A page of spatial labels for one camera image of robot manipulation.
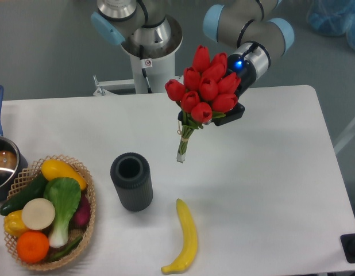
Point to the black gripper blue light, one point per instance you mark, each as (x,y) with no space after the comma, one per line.
(249,61)

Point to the red tulip bouquet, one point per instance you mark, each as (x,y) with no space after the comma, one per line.
(206,92)

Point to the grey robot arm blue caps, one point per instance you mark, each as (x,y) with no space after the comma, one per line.
(233,25)

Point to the dark grey ribbed vase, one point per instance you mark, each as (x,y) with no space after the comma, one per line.
(131,176)

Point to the metal table clamp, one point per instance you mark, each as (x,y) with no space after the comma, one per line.
(113,87)

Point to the blue plastic bag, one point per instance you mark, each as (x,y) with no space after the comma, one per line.
(333,18)

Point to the yellow banana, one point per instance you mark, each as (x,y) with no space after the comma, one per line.
(190,241)

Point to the black device at table edge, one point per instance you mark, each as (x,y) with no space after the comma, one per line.
(348,245)

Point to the green bok choy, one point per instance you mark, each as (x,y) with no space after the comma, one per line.
(64,193)

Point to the purple sweet potato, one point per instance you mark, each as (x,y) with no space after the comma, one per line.
(82,215)

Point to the yellow squash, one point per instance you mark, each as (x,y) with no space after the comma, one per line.
(53,168)

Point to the woven wicker basket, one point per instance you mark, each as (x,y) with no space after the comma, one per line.
(22,180)

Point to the dark green cucumber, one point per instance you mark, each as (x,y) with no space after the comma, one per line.
(35,189)

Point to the white round radish slice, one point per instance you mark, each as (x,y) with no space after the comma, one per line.
(38,214)

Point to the green bean pod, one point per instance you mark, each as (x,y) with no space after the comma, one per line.
(66,250)

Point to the orange fruit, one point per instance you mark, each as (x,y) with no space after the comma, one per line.
(32,246)

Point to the yellow bell pepper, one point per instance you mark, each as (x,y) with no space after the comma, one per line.
(14,225)

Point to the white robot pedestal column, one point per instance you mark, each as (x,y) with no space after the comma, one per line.
(152,55)

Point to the white frame at right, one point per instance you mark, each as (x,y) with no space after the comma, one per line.
(344,137)

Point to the blue handled saucepan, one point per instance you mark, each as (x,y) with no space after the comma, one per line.
(12,162)

